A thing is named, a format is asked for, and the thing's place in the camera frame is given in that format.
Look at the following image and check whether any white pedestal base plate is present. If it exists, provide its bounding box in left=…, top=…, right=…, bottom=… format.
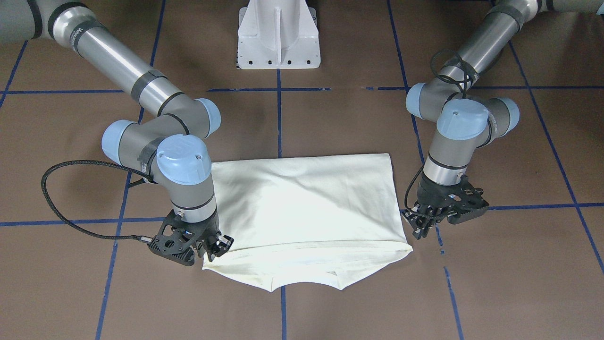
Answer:
left=236, top=0, right=321, bottom=70

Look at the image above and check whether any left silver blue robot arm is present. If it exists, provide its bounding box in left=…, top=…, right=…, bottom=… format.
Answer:
left=403, top=0, right=603, bottom=239

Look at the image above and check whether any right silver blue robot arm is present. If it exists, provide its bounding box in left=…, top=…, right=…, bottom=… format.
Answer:
left=1, top=0, right=234, bottom=265

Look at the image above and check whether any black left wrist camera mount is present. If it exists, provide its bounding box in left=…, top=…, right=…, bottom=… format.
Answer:
left=447, top=175, right=490, bottom=225

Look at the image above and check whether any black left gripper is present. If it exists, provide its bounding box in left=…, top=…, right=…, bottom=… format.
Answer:
left=402, top=175, right=461, bottom=240

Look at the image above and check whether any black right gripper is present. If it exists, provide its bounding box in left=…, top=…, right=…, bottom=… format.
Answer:
left=187, top=220, right=235, bottom=263

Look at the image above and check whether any cream long-sleeve cat shirt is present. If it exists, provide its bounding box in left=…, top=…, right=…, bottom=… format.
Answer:
left=202, top=153, right=413, bottom=292

